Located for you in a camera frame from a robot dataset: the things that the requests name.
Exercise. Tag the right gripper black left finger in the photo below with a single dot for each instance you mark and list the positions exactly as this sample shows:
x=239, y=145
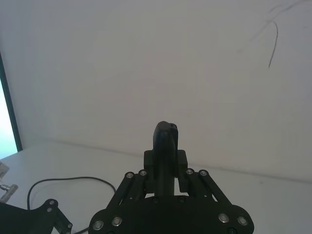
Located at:
x=163, y=156

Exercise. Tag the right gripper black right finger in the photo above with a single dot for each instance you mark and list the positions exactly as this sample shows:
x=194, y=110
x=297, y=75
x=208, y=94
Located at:
x=182, y=170

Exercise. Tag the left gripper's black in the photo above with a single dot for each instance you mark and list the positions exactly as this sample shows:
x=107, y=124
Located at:
x=19, y=221

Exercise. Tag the small silver plug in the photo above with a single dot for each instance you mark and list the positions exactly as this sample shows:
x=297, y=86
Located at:
x=9, y=189

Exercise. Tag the dark grey post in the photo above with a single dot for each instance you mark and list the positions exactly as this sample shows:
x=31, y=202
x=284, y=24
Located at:
x=14, y=122

